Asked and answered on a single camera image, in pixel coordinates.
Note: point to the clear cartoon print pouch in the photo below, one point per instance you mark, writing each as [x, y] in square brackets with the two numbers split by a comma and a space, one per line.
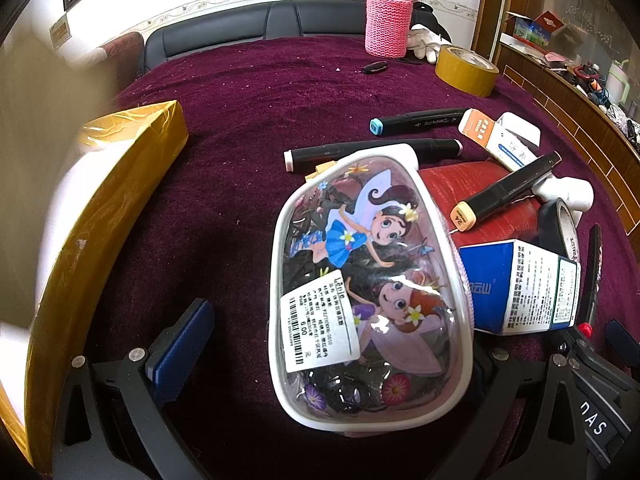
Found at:
[350, 270]

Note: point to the black marker with blue cap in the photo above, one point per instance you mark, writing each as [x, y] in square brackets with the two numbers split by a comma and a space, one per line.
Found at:
[420, 121]

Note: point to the red foil packet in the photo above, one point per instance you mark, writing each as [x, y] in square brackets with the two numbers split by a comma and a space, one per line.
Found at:
[450, 190]

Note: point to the black key fob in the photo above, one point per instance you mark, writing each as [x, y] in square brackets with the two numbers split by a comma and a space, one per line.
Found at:
[375, 67]

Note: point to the black leather sofa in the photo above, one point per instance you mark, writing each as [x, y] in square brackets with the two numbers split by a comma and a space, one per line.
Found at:
[210, 35]

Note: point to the colourful printed box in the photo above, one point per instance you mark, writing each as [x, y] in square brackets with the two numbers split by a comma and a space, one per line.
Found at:
[530, 30]

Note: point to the white glue bottle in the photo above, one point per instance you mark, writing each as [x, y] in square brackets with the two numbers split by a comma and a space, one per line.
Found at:
[570, 192]

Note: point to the bottle in pink knitted sleeve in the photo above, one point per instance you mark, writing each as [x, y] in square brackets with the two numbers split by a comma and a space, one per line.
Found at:
[387, 25]

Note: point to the black tape roll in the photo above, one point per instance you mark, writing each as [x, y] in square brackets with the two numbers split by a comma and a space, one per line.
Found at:
[550, 230]

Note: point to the wooden door frame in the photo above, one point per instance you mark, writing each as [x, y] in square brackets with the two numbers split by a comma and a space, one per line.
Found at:
[492, 5]

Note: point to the orange and white medicine box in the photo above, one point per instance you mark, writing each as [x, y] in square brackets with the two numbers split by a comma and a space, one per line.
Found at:
[480, 130]

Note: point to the black marker with orange cap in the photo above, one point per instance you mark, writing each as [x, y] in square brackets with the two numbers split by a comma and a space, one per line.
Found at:
[505, 190]

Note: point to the black bag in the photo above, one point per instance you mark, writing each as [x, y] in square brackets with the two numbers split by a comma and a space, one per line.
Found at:
[435, 17]

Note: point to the black pen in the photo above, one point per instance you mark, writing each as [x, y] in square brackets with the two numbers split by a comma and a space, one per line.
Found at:
[595, 260]

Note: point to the wooden sideboard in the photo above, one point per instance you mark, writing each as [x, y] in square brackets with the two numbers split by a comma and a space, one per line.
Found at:
[565, 105]

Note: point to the yellow tape roll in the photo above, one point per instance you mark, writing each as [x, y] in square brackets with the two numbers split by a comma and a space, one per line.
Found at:
[460, 77]

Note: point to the small wall plaque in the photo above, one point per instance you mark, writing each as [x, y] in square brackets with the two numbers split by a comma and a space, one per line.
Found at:
[60, 30]

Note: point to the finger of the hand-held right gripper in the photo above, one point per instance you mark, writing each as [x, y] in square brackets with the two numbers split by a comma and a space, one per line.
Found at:
[620, 337]
[580, 357]

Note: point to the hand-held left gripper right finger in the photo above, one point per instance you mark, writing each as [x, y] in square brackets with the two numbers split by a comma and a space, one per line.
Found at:
[505, 377]

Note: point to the black marker with white cap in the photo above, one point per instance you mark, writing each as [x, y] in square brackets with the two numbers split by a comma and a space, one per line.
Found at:
[345, 151]

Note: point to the blue and white box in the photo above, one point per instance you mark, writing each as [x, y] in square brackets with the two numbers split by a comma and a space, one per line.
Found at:
[490, 285]

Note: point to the white kettle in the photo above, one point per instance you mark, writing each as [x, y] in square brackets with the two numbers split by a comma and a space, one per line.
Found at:
[620, 82]

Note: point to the white gloves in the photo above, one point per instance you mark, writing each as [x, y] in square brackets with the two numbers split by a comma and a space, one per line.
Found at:
[425, 40]

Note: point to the brown armchair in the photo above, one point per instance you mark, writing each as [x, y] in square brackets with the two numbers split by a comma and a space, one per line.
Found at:
[125, 50]

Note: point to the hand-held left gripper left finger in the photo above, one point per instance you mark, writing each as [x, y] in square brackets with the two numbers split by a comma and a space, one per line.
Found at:
[185, 345]

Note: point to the yellow taped cardboard tray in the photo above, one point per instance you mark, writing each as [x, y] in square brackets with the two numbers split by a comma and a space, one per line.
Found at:
[100, 200]

